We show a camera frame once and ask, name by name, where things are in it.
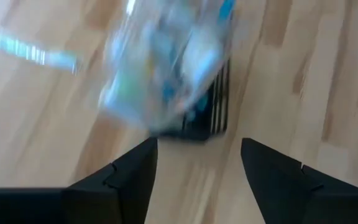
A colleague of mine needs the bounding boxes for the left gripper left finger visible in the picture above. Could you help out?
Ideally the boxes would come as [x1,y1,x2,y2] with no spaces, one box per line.
[62,137,158,224]

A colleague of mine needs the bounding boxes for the black wire caddy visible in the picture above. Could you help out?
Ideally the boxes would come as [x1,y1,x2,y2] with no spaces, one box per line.
[149,58,231,141]

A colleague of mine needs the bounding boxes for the blue white toothbrush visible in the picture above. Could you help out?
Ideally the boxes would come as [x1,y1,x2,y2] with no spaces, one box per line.
[129,0,192,103]

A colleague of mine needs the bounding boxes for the teal toothbrush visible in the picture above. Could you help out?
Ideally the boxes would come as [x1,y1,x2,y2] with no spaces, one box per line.
[0,23,79,75]

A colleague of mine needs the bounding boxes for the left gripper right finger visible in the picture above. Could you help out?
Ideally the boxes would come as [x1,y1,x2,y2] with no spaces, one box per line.
[241,138,358,224]

